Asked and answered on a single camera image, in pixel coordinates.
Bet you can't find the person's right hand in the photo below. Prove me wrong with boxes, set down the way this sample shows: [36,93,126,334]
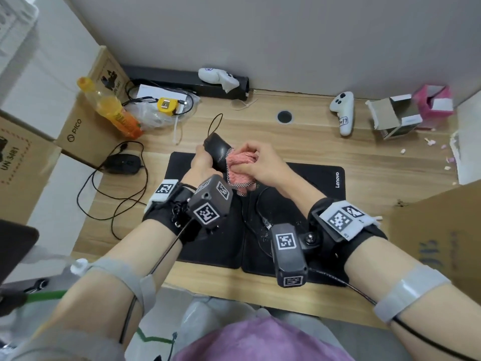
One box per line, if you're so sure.
[224,140,320,211]

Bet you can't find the person's left hand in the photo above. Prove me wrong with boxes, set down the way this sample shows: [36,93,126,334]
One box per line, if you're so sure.
[182,144,226,188]

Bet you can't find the black mouse pad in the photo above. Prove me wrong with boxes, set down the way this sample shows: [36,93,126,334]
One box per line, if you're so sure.
[240,161,346,288]
[164,152,245,269]

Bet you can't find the black mouse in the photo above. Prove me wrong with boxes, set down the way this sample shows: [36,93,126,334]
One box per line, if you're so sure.
[105,153,143,175]
[202,132,235,173]

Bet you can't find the pink cleaning cloth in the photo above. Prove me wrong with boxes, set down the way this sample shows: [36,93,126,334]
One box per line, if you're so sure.
[225,144,260,198]

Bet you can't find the person's left forearm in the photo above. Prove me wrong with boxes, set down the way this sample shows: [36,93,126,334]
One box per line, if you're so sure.
[22,220,185,361]

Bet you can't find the person's right forearm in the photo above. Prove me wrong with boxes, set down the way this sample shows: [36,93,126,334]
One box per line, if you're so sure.
[344,235,481,361]

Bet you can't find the person's purple shirt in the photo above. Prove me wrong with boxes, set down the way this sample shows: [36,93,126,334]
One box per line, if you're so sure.
[172,315,356,361]

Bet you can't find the yellow tape measure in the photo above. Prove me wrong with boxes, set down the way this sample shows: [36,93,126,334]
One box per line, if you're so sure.
[157,97,177,116]

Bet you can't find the clear plastic bag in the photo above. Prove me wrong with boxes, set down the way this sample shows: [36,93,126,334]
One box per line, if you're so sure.
[126,97,202,131]

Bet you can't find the white controller with label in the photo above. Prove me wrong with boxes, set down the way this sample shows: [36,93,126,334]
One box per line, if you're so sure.
[330,91,355,137]

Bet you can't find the white paper sheet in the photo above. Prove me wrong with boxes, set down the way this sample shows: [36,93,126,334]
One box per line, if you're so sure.
[136,84,192,104]

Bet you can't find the long black bar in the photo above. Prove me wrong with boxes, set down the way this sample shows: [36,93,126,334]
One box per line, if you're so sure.
[121,65,251,101]

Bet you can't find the orange juice bottle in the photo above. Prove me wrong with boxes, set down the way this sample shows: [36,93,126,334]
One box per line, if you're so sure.
[77,77,144,139]

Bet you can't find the cardboard box with round logo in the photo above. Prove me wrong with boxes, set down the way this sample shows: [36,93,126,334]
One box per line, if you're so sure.
[54,45,132,170]

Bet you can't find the small open cardboard box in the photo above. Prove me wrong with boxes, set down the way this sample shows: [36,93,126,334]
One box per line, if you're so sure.
[365,94,423,141]

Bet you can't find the white board panel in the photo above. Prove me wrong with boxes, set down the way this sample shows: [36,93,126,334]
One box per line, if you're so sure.
[7,165,104,282]

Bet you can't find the scattered white crumbs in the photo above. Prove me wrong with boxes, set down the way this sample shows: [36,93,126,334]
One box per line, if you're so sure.
[400,137,457,185]

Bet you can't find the pink box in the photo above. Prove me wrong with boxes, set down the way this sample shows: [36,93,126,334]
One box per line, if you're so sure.
[412,84,455,128]

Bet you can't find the cardboard box with dark writing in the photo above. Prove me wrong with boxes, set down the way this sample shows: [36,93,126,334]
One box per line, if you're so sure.
[389,180,481,297]

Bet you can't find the large cardboard box red-dotted label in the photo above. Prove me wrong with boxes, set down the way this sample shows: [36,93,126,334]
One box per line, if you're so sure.
[0,110,63,226]

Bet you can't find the white paper bag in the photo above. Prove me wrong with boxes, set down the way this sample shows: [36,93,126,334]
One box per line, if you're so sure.
[449,101,481,186]

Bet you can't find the green strip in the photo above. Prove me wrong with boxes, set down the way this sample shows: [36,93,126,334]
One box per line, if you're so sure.
[24,290,68,303]

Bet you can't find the white slatted crate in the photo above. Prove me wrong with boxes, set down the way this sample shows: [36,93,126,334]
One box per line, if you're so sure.
[0,0,40,57]

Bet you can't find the black wrist camera with markers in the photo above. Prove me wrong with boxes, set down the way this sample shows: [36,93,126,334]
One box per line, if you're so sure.
[186,174,233,232]
[270,223,310,289]

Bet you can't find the black wrist strap white marker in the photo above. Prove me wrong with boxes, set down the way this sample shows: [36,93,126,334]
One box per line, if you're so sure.
[308,198,388,277]
[142,179,203,245]

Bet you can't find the thin white wire loop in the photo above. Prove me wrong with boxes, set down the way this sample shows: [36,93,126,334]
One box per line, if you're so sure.
[231,98,259,111]

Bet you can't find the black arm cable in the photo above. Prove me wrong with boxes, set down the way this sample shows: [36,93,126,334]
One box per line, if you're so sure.
[308,268,481,361]
[119,220,196,344]

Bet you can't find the thin black cable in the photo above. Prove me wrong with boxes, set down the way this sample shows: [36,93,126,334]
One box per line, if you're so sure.
[126,80,194,117]

